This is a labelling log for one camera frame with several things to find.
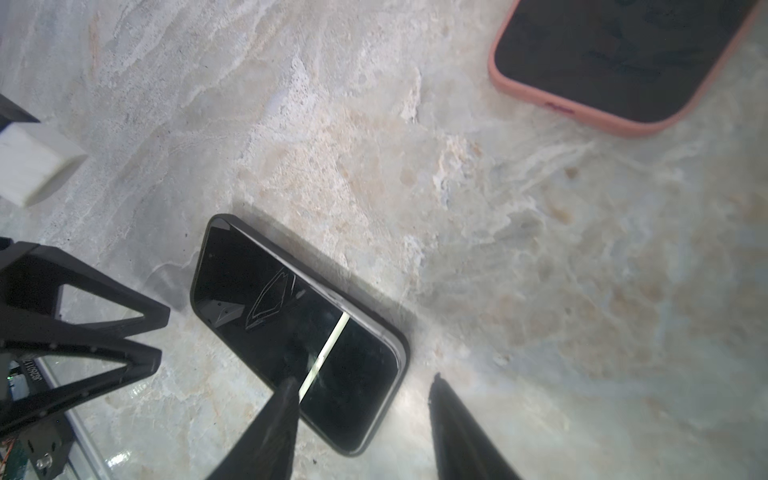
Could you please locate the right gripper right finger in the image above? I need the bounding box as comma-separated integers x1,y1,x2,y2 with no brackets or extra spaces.
428,374,520,480

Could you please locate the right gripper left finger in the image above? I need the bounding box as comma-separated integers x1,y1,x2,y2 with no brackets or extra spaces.
208,378,299,480

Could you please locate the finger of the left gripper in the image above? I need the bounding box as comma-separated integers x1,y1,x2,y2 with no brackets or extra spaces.
0,335,163,439
0,236,172,340

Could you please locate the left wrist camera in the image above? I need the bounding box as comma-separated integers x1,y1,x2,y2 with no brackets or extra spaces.
1,96,88,208

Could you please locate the black phone case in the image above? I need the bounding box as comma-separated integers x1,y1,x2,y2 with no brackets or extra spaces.
189,213,412,458

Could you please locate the pink phone case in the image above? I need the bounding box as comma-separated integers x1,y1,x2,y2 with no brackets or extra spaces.
487,0,763,139

